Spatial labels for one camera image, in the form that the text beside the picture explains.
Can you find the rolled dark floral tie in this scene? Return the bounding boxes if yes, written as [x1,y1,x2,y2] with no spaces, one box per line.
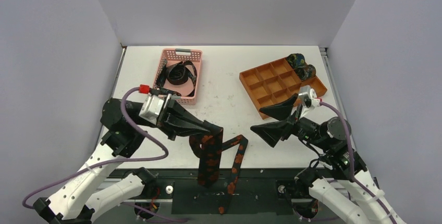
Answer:
[294,65,316,81]

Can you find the orange divided tray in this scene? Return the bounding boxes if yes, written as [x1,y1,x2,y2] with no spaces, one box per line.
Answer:
[239,58,327,110]

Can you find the rolled blue green tie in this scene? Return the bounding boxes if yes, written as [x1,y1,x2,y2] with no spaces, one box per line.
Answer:
[285,53,306,69]

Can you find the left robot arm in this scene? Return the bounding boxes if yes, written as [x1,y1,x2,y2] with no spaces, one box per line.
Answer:
[32,94,223,223]

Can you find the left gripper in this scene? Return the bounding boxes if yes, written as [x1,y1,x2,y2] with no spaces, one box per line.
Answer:
[134,93,213,140]

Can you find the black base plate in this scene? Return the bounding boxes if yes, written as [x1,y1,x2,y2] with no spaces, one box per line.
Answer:
[133,168,313,215]

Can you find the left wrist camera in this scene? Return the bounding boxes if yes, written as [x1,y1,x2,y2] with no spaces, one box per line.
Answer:
[139,95,165,125]

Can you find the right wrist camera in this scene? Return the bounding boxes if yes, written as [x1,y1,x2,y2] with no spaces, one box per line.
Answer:
[298,85,321,108]

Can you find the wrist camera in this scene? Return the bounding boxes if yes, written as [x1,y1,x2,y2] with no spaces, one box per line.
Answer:
[139,95,165,125]
[298,85,321,108]

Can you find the dark tie in basket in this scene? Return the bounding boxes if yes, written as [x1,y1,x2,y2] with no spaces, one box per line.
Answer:
[155,60,198,97]

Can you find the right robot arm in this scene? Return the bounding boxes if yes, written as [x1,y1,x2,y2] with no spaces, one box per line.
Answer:
[250,94,405,223]

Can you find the black orange floral tie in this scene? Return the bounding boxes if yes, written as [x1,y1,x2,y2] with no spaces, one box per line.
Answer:
[189,130,249,215]

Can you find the pink plastic basket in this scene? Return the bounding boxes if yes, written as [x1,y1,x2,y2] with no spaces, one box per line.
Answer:
[153,48,203,105]

